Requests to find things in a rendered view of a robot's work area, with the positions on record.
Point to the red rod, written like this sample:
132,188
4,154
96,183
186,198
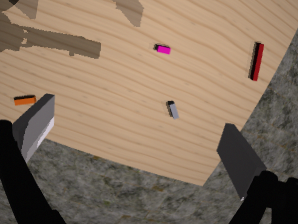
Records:
257,61

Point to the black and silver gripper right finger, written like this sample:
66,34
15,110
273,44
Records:
245,168

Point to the magenta rod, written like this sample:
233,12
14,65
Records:
163,49

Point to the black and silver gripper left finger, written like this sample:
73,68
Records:
27,202

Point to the orange rod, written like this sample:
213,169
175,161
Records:
25,100

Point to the small grey rod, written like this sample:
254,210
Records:
173,110

